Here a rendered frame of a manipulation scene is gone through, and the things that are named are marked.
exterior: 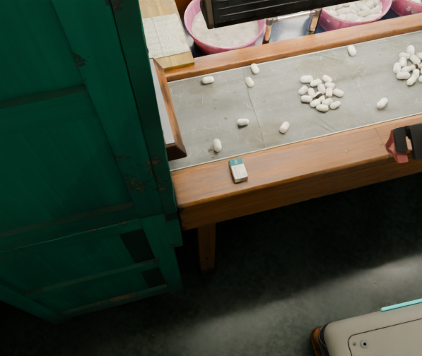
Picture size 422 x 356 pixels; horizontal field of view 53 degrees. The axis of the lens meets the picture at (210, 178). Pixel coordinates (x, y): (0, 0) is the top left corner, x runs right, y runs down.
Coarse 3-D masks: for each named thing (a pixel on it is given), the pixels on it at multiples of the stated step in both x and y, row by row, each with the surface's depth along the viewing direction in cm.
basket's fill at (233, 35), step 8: (200, 16) 141; (192, 24) 140; (200, 24) 140; (240, 24) 139; (248, 24) 139; (256, 24) 140; (192, 32) 138; (200, 32) 138; (208, 32) 137; (216, 32) 137; (224, 32) 138; (232, 32) 137; (240, 32) 138; (248, 32) 137; (256, 32) 138; (208, 40) 136; (216, 40) 136; (224, 40) 135; (232, 40) 135; (240, 40) 136; (248, 40) 136
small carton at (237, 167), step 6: (228, 162) 110; (234, 162) 109; (240, 162) 109; (234, 168) 108; (240, 168) 108; (234, 174) 107; (240, 174) 107; (246, 174) 107; (234, 180) 108; (240, 180) 108
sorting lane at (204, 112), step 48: (336, 48) 133; (384, 48) 133; (192, 96) 125; (240, 96) 125; (288, 96) 125; (336, 96) 124; (384, 96) 125; (192, 144) 117; (240, 144) 117; (288, 144) 117
